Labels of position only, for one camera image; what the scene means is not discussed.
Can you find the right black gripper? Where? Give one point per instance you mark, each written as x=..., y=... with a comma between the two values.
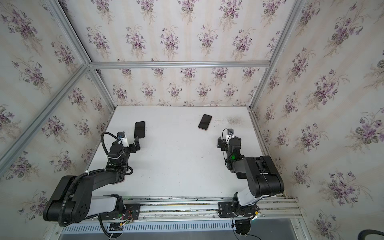
x=222, y=143

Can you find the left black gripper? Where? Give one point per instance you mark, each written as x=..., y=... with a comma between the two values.
x=132, y=147

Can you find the black phone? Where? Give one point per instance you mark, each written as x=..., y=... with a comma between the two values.
x=140, y=130

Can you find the pink-cased phone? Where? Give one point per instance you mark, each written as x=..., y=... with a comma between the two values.
x=205, y=122

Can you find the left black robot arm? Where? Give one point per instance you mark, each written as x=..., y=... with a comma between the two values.
x=73, y=200

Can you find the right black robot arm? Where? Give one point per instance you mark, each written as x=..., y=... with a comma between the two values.
x=261, y=174

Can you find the white vented grille strip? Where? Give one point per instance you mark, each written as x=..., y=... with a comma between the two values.
x=150, y=227

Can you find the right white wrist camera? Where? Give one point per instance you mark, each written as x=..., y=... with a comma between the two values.
x=230, y=134

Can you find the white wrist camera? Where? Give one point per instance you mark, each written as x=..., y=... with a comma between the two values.
x=122, y=139
x=230, y=134

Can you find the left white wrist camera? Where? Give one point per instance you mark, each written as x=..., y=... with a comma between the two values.
x=122, y=139

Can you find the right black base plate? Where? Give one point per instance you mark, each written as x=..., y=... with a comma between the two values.
x=233, y=210

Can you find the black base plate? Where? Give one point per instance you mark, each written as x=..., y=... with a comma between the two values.
x=129, y=212
x=233, y=210

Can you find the aluminium rail base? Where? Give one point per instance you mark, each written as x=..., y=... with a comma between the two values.
x=200, y=209

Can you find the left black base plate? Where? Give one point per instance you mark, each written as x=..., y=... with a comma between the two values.
x=129, y=212

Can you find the aluminium frame cage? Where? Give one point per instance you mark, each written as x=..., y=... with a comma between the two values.
x=90, y=67

